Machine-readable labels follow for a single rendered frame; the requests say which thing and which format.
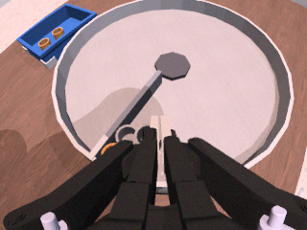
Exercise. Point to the bronze bushing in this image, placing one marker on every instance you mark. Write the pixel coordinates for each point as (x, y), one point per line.
(43, 41)
(58, 32)
(107, 147)

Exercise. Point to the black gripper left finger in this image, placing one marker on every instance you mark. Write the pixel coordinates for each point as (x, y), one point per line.
(79, 201)

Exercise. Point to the blue rectangular tray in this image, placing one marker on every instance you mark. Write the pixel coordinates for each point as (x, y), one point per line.
(68, 17)

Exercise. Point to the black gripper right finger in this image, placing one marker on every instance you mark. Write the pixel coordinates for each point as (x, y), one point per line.
(245, 196)

